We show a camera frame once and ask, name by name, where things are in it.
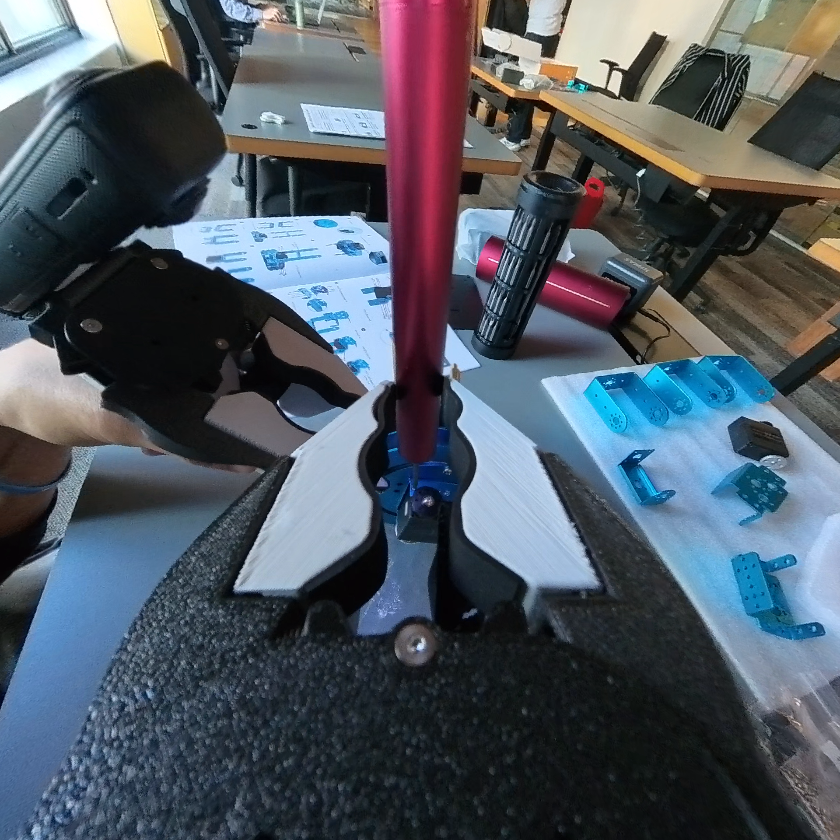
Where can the window with dark frame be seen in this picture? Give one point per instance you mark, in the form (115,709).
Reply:
(33,26)

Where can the black square-back office chair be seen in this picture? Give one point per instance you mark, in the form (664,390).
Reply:
(800,124)

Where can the red cylindrical case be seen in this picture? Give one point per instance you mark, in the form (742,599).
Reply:
(584,289)

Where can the crumpled white plastic wrap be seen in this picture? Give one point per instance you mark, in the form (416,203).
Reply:
(482,229)

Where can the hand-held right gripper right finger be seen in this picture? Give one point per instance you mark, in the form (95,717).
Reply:
(531,525)

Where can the blue wristband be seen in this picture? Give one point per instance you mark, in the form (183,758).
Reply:
(46,484)

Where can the white cardboard box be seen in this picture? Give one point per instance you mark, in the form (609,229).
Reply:
(512,46)

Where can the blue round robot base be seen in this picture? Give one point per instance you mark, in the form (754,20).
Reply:
(430,472)

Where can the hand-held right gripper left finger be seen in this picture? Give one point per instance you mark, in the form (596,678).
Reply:
(308,518)

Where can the bag of dark hardware parts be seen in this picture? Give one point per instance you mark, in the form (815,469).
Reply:
(807,754)

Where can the striped jacket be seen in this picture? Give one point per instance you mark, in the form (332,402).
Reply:
(702,85)

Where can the black servo motor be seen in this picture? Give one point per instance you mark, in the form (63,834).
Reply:
(754,436)

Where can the white foam sheet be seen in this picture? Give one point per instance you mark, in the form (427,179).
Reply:
(689,525)

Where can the person's left hand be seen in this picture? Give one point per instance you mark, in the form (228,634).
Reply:
(46,407)

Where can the small crumpled white object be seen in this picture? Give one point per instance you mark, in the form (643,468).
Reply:
(272,118)

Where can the grey power adapter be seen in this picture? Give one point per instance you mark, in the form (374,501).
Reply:
(630,279)

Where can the printed paper sheet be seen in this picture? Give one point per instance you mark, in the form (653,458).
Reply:
(341,121)

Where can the group of blue metal brackets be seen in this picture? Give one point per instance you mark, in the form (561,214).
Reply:
(610,400)

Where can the black screwdriver bit holder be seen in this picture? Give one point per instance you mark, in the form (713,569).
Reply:
(525,275)

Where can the black flat case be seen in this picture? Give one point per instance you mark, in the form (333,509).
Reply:
(469,302)

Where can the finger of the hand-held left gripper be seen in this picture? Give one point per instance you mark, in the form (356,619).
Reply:
(308,354)
(243,426)

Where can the red electric screwdriver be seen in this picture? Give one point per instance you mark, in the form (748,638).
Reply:
(426,197)

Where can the printed assembly instruction sheet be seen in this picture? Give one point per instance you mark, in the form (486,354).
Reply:
(298,243)

